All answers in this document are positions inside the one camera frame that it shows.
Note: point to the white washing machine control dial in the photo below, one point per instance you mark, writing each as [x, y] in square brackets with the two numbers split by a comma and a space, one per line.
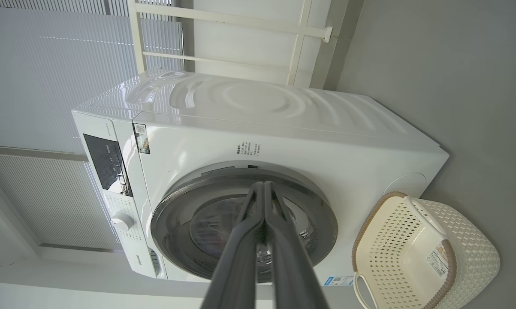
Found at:
[122, 221]

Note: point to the white metal rack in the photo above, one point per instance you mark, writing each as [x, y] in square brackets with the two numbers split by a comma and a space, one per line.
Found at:
[240, 20]

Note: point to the black washer display panel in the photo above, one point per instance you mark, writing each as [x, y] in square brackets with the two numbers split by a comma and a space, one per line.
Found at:
[105, 165]

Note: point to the cream perforated laundry basket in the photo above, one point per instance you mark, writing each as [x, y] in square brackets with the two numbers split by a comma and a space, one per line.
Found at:
[395, 240]

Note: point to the white printed product label card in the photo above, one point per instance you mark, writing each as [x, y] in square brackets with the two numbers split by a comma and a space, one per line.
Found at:
[437, 262]

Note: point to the QR code sticker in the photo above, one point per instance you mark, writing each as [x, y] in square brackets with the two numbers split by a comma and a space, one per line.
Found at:
[141, 138]

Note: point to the white window blinds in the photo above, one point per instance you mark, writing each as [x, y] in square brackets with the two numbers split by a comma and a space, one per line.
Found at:
[47, 77]

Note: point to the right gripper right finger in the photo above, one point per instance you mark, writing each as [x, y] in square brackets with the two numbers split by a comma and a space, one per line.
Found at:
[292, 266]

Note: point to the round black glass washer door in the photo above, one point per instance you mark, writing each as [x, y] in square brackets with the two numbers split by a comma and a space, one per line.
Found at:
[176, 223]

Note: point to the white front-load washing machine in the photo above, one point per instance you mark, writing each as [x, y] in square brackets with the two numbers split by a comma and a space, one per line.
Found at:
[326, 141]

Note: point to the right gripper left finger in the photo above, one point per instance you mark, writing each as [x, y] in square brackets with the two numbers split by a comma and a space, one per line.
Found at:
[236, 257]

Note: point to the round white filter cover panel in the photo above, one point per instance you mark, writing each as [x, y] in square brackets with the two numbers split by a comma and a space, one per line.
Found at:
[405, 184]

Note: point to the blue energy label sticker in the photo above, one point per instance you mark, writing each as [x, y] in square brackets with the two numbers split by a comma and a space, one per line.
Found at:
[338, 281]

